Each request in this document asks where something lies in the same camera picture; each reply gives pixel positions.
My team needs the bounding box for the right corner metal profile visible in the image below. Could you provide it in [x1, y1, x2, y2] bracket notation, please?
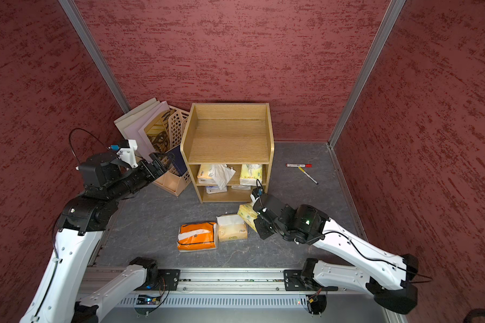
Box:
[328, 0, 408, 148]

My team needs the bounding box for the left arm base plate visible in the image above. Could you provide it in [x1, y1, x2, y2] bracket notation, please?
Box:
[141, 269, 181, 292]

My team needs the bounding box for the wooden two-tier shelf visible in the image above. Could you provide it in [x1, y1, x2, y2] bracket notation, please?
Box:
[181, 103, 274, 203]

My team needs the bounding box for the cream tissue pack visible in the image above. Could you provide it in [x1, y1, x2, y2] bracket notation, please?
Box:
[217, 214, 248, 242]

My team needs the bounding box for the lower right yellow tissue pack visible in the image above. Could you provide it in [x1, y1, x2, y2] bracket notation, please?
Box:
[239, 164, 264, 186]

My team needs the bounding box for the red white marker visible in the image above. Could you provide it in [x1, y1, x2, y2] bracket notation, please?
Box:
[286, 164, 313, 168]

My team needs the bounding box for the yellow white pen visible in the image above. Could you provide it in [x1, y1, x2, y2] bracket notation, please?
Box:
[298, 167, 319, 185]

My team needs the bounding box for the beige plastic file organizer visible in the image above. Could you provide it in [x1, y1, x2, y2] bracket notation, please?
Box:
[154, 106, 191, 196]

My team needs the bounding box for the lilac folder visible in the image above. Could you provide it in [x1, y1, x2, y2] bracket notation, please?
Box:
[123, 101, 170, 161]

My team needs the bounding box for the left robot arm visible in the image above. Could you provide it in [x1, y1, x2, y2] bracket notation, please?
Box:
[21, 151, 167, 322]

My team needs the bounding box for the flat white tissue pack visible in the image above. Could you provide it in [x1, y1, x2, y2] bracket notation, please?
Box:
[206, 186, 228, 195]

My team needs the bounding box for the dark blue book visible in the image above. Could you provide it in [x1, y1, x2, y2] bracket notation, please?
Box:
[165, 145, 188, 176]

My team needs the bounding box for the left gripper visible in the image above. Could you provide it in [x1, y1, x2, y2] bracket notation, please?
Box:
[106, 153, 175, 201]

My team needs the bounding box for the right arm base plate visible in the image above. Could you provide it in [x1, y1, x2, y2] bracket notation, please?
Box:
[283, 269, 338, 293]

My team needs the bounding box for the corner metal profile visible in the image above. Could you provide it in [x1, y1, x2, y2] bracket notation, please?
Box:
[328, 0, 408, 148]
[58, 0, 131, 113]

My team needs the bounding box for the green yellow tissue pack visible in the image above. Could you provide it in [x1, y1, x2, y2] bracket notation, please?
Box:
[237, 203, 258, 231]

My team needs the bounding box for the left corner metal profile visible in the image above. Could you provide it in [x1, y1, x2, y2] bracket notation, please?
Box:
[58, 0, 131, 113]

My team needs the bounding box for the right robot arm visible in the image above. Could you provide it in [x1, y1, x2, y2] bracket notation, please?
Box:
[253, 203, 418, 314]

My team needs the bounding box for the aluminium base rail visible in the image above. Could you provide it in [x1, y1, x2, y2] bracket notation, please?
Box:
[74, 266, 409, 323]

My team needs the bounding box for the butterfly print folder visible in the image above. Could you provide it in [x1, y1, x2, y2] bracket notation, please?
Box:
[144, 109, 173, 153]

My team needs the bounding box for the orange tissue pack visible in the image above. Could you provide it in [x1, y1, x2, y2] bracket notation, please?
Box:
[176, 222, 218, 253]

